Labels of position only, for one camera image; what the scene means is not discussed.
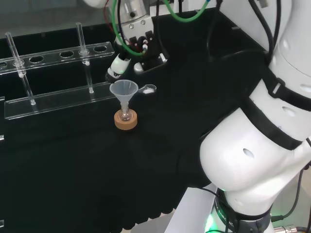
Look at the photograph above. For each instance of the black bench cloth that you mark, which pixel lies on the black bench cloth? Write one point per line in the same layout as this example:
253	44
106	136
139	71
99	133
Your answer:
73	170

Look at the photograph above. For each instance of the small glass round-bottom flask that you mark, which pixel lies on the small glass round-bottom flask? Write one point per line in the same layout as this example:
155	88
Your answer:
126	118

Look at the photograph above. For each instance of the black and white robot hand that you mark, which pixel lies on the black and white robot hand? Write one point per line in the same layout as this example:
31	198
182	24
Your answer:
150	57

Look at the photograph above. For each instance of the clear acrylic funnel stand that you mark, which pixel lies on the clear acrylic funnel stand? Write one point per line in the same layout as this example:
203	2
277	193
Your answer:
60	102

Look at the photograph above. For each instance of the glass weighing funnel with powder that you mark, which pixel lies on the glass weighing funnel with powder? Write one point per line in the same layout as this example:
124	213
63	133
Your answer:
148	91

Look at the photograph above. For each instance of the clear plastic funnel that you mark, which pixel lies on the clear plastic funnel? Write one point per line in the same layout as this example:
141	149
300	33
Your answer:
124	91

